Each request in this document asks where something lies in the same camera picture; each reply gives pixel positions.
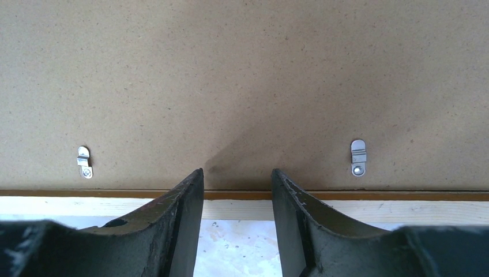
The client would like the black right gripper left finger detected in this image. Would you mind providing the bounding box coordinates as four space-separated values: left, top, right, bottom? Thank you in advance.
1 169 204 276

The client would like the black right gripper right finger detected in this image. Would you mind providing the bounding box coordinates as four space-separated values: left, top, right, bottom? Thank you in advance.
271 169 488 276

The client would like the wooden picture frame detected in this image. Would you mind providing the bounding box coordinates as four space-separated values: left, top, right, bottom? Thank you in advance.
1 1 488 224

